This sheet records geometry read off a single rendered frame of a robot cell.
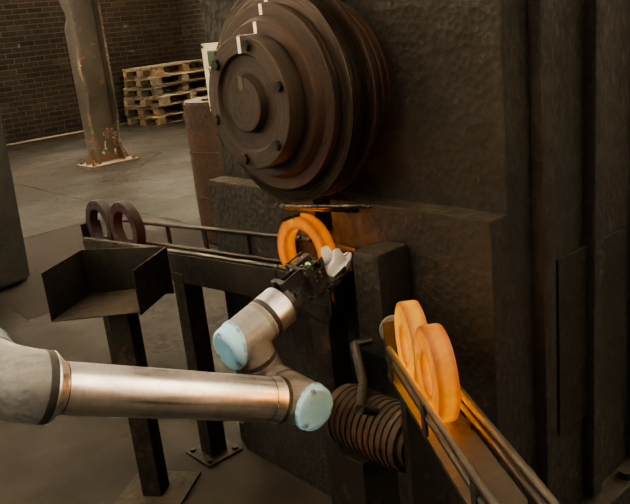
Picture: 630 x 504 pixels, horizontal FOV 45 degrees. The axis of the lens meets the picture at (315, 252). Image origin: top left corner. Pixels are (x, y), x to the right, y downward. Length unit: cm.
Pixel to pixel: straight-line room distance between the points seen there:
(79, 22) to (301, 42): 715
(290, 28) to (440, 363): 78
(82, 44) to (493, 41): 739
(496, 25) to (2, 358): 101
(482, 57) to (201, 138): 327
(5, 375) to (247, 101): 75
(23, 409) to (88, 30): 761
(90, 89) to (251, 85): 709
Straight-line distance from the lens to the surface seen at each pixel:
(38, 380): 122
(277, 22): 162
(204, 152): 462
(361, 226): 171
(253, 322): 152
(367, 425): 152
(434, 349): 115
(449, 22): 154
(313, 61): 155
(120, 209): 251
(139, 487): 240
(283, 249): 182
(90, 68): 866
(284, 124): 155
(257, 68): 161
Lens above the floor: 127
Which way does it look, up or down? 17 degrees down
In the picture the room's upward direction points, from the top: 6 degrees counter-clockwise
